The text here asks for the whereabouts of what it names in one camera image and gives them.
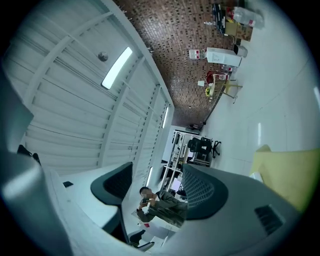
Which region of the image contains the white water dispenser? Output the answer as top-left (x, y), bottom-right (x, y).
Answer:
top-left (206, 46), bottom-right (243, 68)

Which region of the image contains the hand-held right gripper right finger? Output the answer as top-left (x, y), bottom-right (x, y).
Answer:
top-left (159, 163), bottom-right (303, 256)

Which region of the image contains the long ceiling light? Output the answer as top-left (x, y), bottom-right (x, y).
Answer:
top-left (100, 46), bottom-right (133, 90)

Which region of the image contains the white trash bin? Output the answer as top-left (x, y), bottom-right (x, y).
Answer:
top-left (233, 44), bottom-right (249, 58)

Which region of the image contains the narrow ceiling light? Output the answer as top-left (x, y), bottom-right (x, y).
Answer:
top-left (161, 106), bottom-right (169, 129)

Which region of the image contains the yellow floor mat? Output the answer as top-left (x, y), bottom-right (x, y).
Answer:
top-left (249, 144), bottom-right (320, 213)

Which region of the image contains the brown cardboard box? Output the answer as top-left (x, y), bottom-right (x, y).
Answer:
top-left (224, 19), bottom-right (254, 43)

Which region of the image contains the large clear plastic water jug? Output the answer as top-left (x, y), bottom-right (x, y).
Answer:
top-left (232, 6), bottom-right (265, 30)

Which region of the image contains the black office chair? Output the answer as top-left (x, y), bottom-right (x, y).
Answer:
top-left (187, 136), bottom-right (222, 159)

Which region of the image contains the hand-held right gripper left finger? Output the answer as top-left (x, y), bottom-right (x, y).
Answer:
top-left (0, 71), bottom-right (156, 256)

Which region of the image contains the wooden stool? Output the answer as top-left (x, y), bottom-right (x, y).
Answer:
top-left (209, 74), bottom-right (244, 99)

